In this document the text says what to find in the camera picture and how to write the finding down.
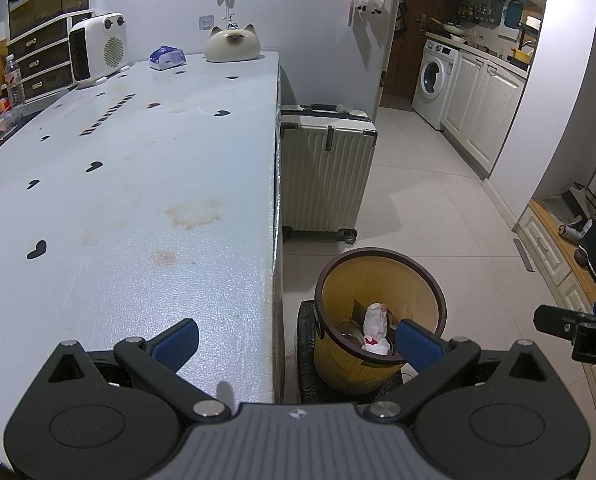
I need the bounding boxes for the water bottle with red label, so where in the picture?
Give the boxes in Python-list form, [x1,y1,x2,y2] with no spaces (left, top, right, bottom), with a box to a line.
[4,54,26,108]

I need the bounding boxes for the white washing machine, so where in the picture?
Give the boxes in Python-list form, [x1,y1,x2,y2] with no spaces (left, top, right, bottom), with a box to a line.
[411,39,460,131]

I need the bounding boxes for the white drawer cabinet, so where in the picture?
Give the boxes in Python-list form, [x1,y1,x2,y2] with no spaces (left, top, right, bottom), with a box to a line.
[6,10,96,106]

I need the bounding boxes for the clear plastic bottle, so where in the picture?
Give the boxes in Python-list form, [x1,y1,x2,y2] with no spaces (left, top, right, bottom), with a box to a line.
[339,316,393,356]

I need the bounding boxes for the white ribbed suitcase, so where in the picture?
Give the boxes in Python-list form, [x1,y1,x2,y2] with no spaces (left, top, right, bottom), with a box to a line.
[277,103,379,245]

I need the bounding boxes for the white space heater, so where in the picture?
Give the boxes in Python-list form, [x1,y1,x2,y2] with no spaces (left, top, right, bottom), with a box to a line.
[69,12,130,90]

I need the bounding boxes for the yellow trash bin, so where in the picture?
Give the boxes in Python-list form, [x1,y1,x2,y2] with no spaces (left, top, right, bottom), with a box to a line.
[314,246,448,395]

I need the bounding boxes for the glass fish tank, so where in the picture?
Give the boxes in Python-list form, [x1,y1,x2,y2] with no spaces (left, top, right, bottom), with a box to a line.
[8,0,90,41]

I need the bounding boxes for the teal hanging bag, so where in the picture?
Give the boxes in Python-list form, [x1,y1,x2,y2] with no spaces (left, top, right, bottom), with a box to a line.
[504,0,524,30]

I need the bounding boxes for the blue white tissue pack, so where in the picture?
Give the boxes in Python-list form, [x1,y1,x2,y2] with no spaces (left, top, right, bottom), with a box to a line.
[150,45,187,71]

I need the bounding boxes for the white cat-shaped container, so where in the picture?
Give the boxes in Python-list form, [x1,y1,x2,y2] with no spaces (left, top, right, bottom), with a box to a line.
[204,24,263,63]

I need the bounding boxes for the low white cabinet wooden top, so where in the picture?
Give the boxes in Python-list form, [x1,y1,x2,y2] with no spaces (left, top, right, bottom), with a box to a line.
[515,199,596,311]

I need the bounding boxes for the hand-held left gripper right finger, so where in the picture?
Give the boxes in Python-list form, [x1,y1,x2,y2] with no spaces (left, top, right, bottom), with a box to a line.
[364,318,558,422]

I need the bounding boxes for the brown wooden door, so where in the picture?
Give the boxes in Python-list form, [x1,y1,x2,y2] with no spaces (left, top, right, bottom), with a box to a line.
[380,0,441,108]

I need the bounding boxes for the frying pan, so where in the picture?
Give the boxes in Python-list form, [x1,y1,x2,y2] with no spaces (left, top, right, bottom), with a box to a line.
[430,17,466,36]

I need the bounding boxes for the white kitchen base cabinet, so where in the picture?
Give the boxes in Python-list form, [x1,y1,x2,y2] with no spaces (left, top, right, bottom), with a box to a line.
[443,47,529,178]

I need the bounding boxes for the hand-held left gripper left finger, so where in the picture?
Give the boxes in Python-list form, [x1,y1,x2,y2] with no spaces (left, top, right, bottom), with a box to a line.
[36,318,231,422]

